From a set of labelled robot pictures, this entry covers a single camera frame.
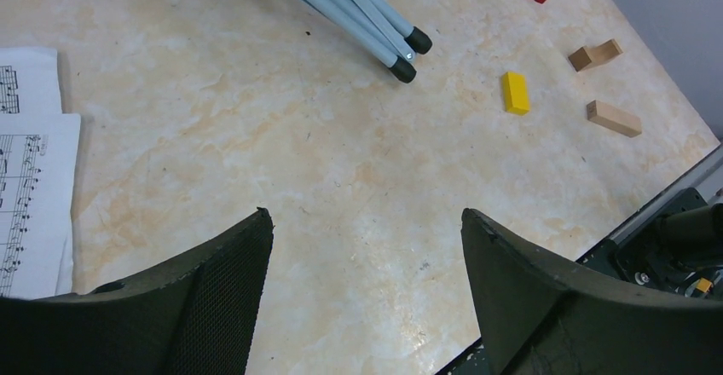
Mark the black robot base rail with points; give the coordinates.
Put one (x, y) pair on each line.
(677, 250)

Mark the wooden arch block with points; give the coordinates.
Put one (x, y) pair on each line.
(590, 57)

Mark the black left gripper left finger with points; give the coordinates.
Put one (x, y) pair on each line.
(194, 313)

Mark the yellow toy brick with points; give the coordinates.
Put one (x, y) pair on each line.
(515, 94)

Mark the light blue music stand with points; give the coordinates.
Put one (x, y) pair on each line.
(380, 30)

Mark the sheet music page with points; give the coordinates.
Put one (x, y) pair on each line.
(38, 163)
(30, 81)

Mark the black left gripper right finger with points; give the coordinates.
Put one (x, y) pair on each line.
(540, 313)

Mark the wooden block front right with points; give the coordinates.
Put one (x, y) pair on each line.
(614, 118)

